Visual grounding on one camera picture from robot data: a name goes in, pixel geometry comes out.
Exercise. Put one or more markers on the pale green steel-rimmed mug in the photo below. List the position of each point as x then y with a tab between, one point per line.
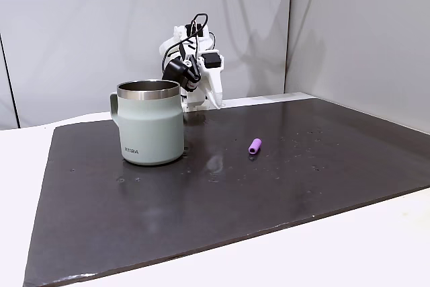
151	125

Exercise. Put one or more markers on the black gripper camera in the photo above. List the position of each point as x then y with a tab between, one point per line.
181	70

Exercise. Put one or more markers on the dark table mat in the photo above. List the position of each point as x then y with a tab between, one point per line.
201	206

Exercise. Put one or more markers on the purple pen grip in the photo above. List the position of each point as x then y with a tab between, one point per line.
255	146

